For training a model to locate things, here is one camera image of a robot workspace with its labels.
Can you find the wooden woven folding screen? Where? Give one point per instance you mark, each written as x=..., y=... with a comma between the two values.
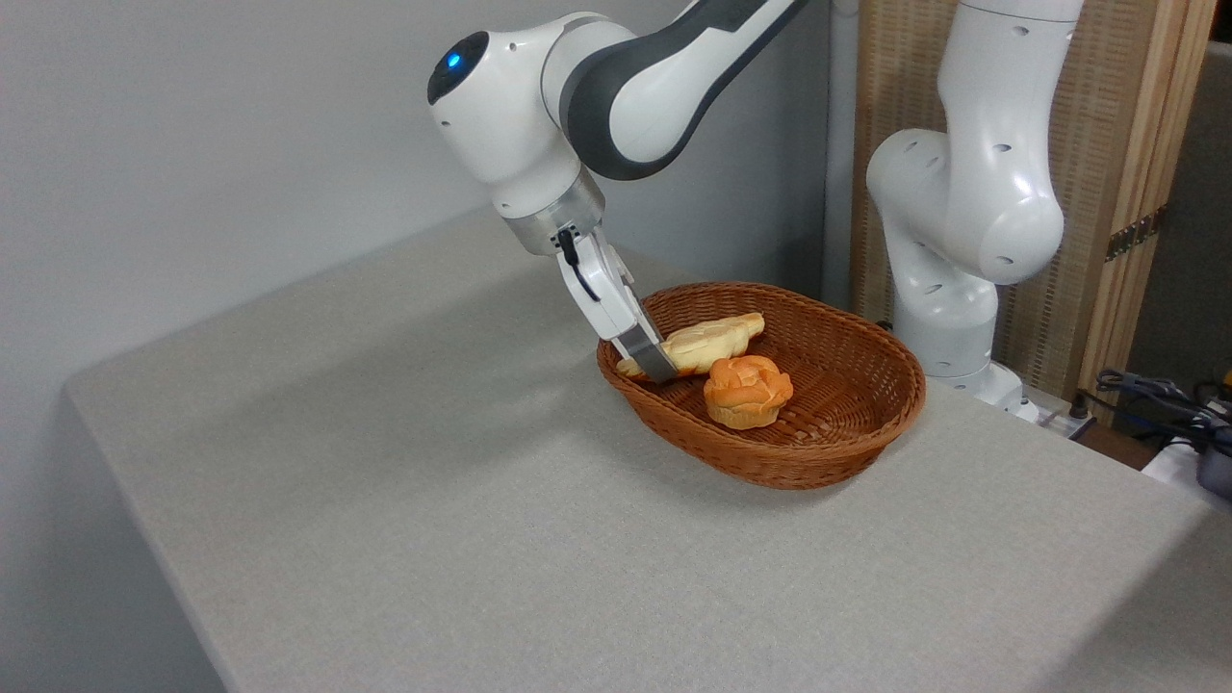
x=1107, y=125

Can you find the round orange bread roll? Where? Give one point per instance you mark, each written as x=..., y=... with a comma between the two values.
x=746, y=390

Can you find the grey fabric tablecloth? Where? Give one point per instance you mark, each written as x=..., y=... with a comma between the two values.
x=481, y=539

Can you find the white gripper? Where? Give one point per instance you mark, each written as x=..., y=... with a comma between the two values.
x=606, y=289

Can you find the brown wicker basket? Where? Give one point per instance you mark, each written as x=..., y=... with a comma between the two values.
x=828, y=452

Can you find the metal screen hinge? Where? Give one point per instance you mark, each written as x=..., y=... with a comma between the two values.
x=1134, y=234

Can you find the long pale braided bread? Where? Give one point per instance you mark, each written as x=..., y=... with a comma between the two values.
x=717, y=337

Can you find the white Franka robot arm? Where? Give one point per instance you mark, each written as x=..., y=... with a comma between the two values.
x=972, y=192

